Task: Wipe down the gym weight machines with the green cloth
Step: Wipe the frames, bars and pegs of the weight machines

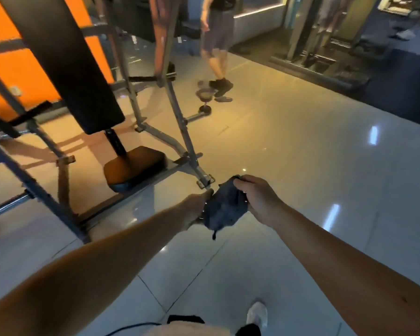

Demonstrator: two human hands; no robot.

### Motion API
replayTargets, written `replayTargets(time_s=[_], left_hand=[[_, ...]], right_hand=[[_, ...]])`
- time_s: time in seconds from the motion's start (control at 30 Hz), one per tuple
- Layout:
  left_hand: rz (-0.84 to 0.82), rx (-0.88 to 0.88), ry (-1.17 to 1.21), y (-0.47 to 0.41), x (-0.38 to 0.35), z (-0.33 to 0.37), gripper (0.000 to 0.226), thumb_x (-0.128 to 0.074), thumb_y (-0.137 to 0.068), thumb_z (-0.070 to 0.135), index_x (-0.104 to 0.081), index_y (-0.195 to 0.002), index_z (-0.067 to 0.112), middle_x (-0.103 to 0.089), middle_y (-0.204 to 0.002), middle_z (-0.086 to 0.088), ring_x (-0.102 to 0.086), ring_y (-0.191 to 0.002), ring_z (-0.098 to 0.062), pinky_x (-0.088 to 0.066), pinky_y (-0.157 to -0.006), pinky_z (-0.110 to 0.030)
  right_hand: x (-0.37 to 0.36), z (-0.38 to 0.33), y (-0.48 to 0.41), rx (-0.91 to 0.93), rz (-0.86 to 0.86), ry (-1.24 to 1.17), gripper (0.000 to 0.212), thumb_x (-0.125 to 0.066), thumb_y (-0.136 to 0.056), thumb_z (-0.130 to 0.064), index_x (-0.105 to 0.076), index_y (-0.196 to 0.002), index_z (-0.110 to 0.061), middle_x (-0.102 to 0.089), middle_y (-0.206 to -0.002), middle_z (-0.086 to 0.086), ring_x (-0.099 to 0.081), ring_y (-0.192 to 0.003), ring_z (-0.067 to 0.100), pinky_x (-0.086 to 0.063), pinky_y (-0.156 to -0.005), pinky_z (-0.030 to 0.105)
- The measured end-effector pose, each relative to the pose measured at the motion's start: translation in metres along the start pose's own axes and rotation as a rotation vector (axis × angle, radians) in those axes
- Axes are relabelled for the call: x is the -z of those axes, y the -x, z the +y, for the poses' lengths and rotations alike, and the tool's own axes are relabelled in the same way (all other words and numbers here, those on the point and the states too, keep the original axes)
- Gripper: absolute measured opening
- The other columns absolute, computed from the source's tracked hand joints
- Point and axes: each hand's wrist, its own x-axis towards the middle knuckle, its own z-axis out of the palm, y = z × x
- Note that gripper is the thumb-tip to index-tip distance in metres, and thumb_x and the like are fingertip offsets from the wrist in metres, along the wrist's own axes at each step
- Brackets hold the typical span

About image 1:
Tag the person's right hand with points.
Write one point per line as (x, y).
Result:
(260, 199)

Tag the white wall outlet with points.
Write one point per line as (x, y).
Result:
(15, 91)

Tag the person's left forearm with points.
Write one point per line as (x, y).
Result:
(84, 276)

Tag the person's right forearm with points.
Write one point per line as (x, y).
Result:
(350, 276)

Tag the person's black trousers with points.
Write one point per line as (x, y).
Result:
(248, 330)

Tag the green cleaning cloth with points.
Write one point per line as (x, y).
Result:
(224, 205)

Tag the person's left hand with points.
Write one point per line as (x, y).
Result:
(197, 205)

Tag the black dumbbell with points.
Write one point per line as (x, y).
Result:
(205, 94)

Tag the grey steel gym machine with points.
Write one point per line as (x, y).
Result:
(181, 122)

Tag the person's white right shoe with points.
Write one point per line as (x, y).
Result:
(257, 312)

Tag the chrome weight storage peg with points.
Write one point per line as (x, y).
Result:
(7, 205)

